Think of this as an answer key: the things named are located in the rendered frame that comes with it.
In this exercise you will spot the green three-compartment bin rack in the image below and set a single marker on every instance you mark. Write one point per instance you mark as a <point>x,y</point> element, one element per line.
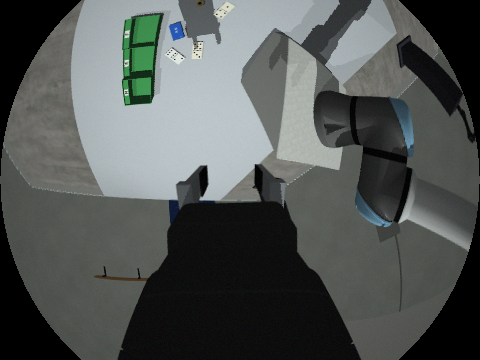
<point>138,57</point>

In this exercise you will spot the white domino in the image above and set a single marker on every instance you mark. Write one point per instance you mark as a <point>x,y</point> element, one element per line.
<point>197,50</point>
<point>224,10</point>
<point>175,56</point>

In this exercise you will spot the blue 9v battery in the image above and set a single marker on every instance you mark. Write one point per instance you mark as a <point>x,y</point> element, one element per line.
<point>176,31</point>

